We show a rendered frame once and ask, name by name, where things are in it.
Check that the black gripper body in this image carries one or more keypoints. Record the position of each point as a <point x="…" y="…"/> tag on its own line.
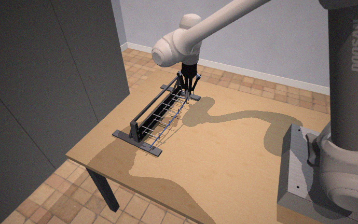
<point x="189" y="69"/>

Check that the dark grey rack with cable rings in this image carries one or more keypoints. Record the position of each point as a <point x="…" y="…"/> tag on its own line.
<point x="137" y="133"/>

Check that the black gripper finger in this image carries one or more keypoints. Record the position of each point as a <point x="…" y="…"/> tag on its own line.
<point x="183" y="85"/>
<point x="190" y="88"/>

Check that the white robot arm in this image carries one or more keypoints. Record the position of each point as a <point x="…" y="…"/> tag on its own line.
<point x="337" y="157"/>

